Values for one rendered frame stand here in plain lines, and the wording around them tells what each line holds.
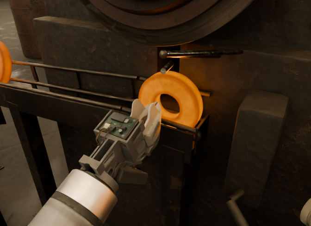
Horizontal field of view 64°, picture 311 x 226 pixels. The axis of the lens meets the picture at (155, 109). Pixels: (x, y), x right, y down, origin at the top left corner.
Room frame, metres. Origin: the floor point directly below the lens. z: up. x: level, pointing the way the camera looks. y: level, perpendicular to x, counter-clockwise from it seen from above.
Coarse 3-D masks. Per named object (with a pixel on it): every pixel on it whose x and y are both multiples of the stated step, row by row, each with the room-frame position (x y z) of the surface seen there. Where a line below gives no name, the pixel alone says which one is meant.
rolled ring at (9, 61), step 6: (0, 42) 0.92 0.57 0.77; (0, 48) 0.89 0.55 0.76; (6, 48) 0.91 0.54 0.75; (0, 54) 0.87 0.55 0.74; (6, 54) 0.88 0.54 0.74; (0, 60) 0.86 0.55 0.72; (6, 60) 0.87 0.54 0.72; (0, 66) 0.86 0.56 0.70; (6, 66) 0.86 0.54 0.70; (0, 72) 0.85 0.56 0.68; (6, 72) 0.86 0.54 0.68; (0, 78) 0.84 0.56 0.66; (6, 78) 0.86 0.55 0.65
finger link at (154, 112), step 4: (152, 104) 0.42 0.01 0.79; (156, 104) 0.47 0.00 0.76; (152, 108) 0.42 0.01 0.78; (156, 108) 0.43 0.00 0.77; (160, 108) 0.46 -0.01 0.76; (148, 112) 0.41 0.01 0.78; (152, 112) 0.42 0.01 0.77; (156, 112) 0.43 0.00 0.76; (160, 112) 0.45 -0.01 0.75; (148, 116) 0.41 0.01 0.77; (152, 116) 0.42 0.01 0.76; (156, 116) 0.43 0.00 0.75; (160, 116) 0.44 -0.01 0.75; (148, 120) 0.40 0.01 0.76; (152, 120) 0.42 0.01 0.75; (156, 120) 0.42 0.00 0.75; (160, 120) 0.43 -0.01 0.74; (144, 124) 0.40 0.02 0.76; (148, 124) 0.40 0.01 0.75; (152, 124) 0.41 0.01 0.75; (156, 124) 0.42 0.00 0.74; (160, 124) 0.42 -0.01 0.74; (148, 128) 0.40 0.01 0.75; (152, 128) 0.41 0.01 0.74; (144, 132) 0.39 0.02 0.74; (148, 132) 0.40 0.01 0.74
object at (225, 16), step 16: (80, 0) 0.58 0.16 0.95; (224, 0) 0.42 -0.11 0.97; (240, 0) 0.41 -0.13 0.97; (96, 16) 0.56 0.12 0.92; (208, 16) 0.44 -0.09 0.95; (224, 16) 0.42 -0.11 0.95; (128, 32) 0.52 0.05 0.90; (144, 32) 0.50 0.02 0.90; (160, 32) 0.48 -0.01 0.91; (176, 32) 0.46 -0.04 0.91; (192, 32) 0.45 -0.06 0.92; (208, 32) 0.43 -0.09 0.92
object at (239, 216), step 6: (234, 192) 0.37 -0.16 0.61; (240, 192) 0.37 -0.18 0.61; (228, 198) 0.35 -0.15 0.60; (234, 198) 0.35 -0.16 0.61; (240, 198) 0.36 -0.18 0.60; (228, 204) 0.34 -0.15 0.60; (234, 204) 0.34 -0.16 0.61; (234, 210) 0.33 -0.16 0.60; (240, 210) 0.33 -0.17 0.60; (234, 216) 0.32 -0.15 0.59; (240, 216) 0.32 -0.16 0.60; (240, 222) 0.31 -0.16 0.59; (246, 222) 0.31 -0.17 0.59
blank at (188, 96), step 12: (168, 72) 0.52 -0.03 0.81; (144, 84) 0.53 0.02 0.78; (156, 84) 0.51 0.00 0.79; (168, 84) 0.50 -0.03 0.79; (180, 84) 0.48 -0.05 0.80; (192, 84) 0.49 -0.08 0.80; (144, 96) 0.53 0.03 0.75; (156, 96) 0.51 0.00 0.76; (180, 96) 0.48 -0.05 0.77; (192, 96) 0.47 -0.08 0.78; (180, 108) 0.48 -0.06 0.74; (192, 108) 0.47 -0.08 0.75; (180, 120) 0.48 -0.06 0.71; (192, 120) 0.47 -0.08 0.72
